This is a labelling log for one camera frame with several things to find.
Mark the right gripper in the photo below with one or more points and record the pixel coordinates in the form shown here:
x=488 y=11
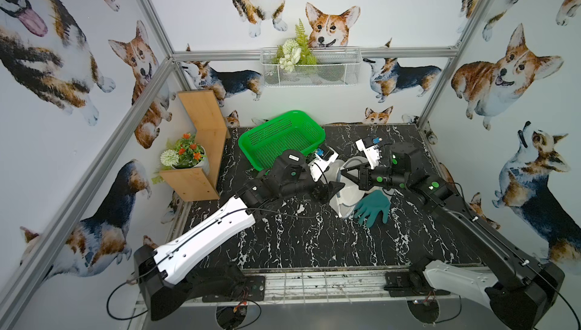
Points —
x=368 y=180

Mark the potted flower plant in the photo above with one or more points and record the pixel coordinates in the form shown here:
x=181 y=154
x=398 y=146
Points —
x=184 y=153

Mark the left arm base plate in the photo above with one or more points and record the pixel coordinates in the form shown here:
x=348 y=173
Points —
x=250 y=288

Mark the white wire wall basket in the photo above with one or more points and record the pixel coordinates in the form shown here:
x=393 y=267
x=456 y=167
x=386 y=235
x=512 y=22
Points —
x=326 y=67

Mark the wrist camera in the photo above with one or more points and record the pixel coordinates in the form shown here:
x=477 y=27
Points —
x=371 y=149
x=320 y=160

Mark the white flower fern bouquet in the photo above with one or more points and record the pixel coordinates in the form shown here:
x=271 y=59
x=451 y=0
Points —
x=295 y=52

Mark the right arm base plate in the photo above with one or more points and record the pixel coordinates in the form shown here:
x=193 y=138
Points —
x=406 y=284

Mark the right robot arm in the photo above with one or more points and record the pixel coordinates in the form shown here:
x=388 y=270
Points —
x=519 y=291

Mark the wooden shelf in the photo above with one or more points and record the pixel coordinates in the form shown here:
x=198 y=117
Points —
x=211 y=132

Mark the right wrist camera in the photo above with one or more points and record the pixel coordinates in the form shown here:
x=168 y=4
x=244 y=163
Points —
x=371 y=149

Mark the green rubber glove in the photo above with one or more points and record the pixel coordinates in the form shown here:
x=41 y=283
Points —
x=370 y=207

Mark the green plastic basket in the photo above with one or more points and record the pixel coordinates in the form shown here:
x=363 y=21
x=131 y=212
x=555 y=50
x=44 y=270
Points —
x=293 y=130

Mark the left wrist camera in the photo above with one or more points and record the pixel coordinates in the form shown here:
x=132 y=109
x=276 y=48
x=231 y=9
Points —
x=320 y=160

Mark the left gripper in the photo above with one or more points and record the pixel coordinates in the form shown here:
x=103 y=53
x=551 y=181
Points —
x=321 y=185

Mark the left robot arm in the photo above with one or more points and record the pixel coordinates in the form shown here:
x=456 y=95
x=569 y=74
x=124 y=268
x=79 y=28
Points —
x=167 y=275

